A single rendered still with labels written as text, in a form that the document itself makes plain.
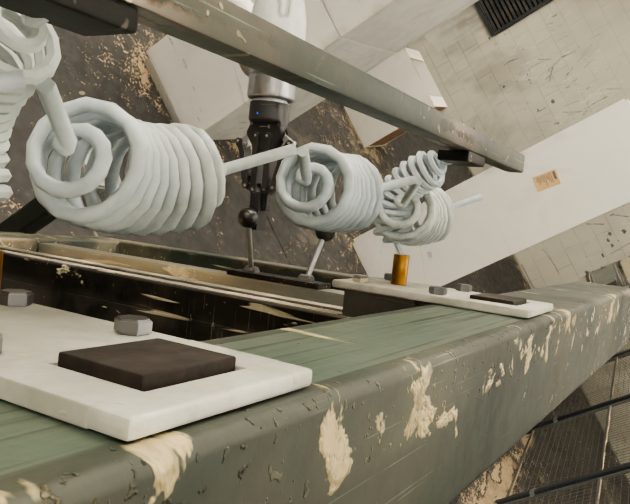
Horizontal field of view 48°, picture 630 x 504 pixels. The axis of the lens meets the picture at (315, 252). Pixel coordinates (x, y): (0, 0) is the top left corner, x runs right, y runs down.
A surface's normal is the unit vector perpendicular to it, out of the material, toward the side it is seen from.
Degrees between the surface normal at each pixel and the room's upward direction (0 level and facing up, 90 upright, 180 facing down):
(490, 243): 90
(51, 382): 59
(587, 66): 90
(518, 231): 90
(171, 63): 90
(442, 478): 31
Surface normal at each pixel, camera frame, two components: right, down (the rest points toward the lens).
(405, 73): -0.43, 0.16
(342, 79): 0.86, 0.12
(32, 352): 0.11, -0.99
